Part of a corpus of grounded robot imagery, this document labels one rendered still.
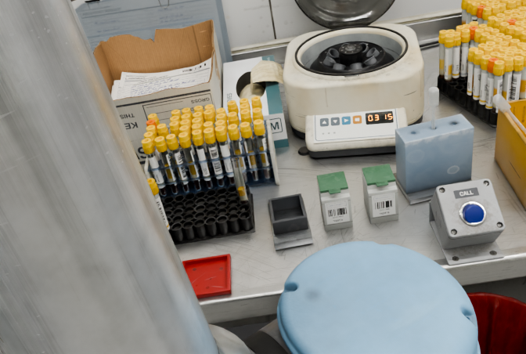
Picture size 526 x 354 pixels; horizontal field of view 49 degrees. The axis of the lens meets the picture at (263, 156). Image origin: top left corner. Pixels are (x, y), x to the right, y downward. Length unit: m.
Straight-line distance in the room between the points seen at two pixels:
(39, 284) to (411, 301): 0.21
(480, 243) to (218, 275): 0.35
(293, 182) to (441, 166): 0.23
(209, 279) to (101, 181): 0.59
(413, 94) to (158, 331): 0.79
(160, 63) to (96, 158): 1.04
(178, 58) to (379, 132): 0.49
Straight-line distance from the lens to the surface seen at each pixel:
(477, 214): 0.76
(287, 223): 0.81
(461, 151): 0.87
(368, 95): 0.96
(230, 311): 0.78
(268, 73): 1.08
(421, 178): 0.87
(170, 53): 1.24
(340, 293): 0.35
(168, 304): 0.25
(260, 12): 1.27
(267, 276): 0.78
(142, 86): 1.20
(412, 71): 0.98
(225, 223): 0.84
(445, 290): 0.36
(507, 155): 0.90
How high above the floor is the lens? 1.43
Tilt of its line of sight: 34 degrees down
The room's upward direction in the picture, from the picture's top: 11 degrees counter-clockwise
